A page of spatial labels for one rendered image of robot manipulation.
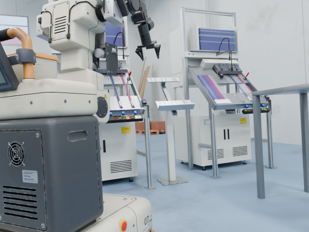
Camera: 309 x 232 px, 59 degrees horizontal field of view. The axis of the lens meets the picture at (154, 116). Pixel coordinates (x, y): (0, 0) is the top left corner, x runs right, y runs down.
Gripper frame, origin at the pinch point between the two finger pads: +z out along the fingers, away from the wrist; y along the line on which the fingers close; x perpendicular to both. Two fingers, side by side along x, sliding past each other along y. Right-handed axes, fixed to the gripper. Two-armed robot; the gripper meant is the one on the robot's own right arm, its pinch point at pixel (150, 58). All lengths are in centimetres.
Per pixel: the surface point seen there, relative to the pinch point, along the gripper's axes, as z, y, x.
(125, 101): 54, 54, -51
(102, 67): 29, 83, -78
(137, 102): 59, 46, -56
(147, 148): 94, 37, -34
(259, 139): 82, -58, -29
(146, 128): 78, 37, -43
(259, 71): 184, -62, -390
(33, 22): 40, 682, -685
